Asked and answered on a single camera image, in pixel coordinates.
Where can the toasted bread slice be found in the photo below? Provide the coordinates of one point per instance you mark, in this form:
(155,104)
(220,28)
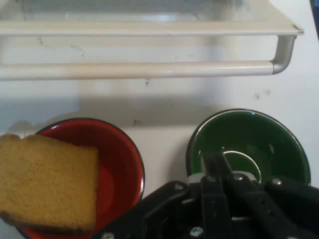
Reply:
(45,184)

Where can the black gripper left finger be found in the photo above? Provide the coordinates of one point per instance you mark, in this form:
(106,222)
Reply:
(214,199)

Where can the green enamel bowl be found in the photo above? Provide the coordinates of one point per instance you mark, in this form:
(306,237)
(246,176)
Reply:
(249,134)

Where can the red enamel bowl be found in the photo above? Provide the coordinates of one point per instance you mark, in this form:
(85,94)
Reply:
(119,154)

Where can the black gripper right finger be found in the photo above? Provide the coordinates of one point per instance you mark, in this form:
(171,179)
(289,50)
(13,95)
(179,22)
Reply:
(274,206)

